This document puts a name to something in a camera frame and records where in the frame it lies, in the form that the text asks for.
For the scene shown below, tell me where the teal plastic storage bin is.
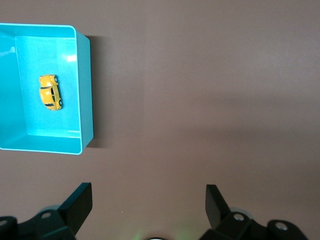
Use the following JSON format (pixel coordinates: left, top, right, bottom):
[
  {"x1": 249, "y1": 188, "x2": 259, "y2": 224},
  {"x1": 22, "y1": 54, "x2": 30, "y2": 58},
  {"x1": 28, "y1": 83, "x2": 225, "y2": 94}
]
[{"x1": 0, "y1": 22, "x2": 95, "y2": 155}]

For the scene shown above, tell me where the yellow beetle toy car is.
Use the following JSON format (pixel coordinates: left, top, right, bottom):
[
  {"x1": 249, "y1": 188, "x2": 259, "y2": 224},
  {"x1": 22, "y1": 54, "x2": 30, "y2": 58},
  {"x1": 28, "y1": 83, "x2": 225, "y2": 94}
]
[{"x1": 38, "y1": 74, "x2": 63, "y2": 111}]

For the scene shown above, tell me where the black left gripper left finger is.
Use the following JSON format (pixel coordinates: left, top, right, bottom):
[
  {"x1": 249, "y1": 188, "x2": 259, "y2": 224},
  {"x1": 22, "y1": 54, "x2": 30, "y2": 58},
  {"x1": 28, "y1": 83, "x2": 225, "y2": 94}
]
[{"x1": 0, "y1": 182, "x2": 93, "y2": 240}]

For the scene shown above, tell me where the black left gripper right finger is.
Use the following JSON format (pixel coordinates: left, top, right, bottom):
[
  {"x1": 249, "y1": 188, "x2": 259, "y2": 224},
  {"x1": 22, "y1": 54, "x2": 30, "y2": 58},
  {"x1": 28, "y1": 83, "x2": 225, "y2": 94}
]
[{"x1": 201, "y1": 184, "x2": 309, "y2": 240}]

